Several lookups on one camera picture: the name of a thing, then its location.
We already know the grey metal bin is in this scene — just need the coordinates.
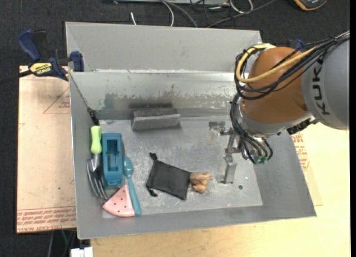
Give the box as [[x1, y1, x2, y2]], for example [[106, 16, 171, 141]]
[[65, 21, 317, 240]]

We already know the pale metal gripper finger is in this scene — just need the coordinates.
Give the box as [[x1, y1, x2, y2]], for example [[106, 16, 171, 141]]
[[207, 121, 229, 147], [222, 154, 238, 185]]

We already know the black cloth pouch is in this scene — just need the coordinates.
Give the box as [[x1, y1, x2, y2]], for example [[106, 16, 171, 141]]
[[145, 152, 192, 201]]

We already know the green-handled metal fork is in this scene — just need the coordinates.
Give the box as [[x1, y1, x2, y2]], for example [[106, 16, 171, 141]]
[[86, 125, 110, 200]]

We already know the pink toy watermelon slice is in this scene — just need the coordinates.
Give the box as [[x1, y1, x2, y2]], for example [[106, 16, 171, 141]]
[[101, 184, 136, 218]]

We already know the tan toy figure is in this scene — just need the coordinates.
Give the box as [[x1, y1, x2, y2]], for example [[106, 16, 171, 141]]
[[189, 171, 214, 195]]

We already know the blue plastic tape dispenser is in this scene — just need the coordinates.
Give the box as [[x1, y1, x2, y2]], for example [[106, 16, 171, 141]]
[[100, 132, 125, 188]]

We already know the grey sponge block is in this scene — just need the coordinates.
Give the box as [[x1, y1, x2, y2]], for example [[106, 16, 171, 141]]
[[131, 107, 181, 132]]

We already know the teal plastic spoon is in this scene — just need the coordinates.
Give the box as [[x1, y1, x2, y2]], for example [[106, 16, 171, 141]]
[[123, 155, 142, 217]]

